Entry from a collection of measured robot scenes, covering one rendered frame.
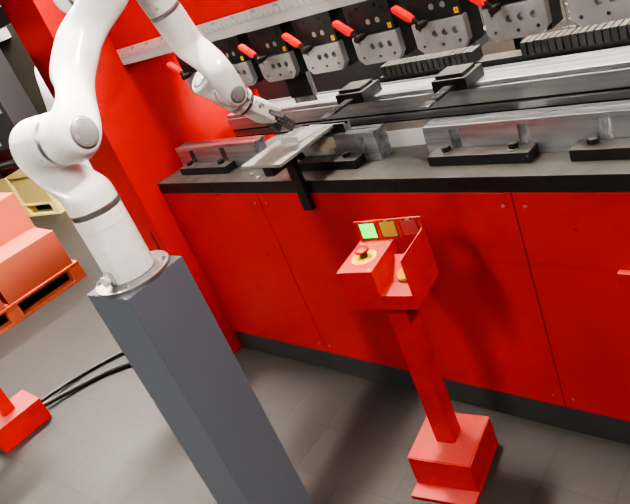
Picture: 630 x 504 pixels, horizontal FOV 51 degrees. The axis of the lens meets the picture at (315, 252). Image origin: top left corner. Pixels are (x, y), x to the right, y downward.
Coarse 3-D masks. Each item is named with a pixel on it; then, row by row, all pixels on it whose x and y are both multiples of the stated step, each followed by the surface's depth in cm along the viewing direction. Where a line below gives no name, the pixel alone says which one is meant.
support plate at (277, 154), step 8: (296, 128) 219; (328, 128) 207; (288, 136) 215; (320, 136) 204; (272, 144) 213; (280, 144) 210; (288, 144) 207; (296, 144) 204; (304, 144) 201; (264, 152) 209; (272, 152) 206; (280, 152) 203; (288, 152) 200; (296, 152) 198; (256, 160) 205; (264, 160) 202; (272, 160) 199; (280, 160) 196; (288, 160) 195; (248, 168) 204
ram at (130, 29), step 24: (192, 0) 212; (216, 0) 206; (240, 0) 199; (264, 0) 193; (336, 0) 177; (360, 0) 172; (120, 24) 244; (144, 24) 235; (240, 24) 205; (264, 24) 199; (120, 48) 253; (168, 48) 234
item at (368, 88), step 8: (360, 80) 229; (368, 80) 225; (376, 80) 226; (344, 88) 227; (352, 88) 223; (360, 88) 222; (368, 88) 223; (376, 88) 226; (336, 96) 228; (344, 96) 226; (352, 96) 224; (360, 96) 221; (368, 96) 223; (344, 104) 221; (328, 112) 220; (336, 112) 218; (320, 120) 218
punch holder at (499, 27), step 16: (496, 0) 150; (512, 0) 147; (528, 0) 145; (544, 0) 143; (496, 16) 151; (512, 16) 149; (528, 16) 147; (544, 16) 145; (560, 16) 150; (496, 32) 155; (512, 32) 151; (528, 32) 149
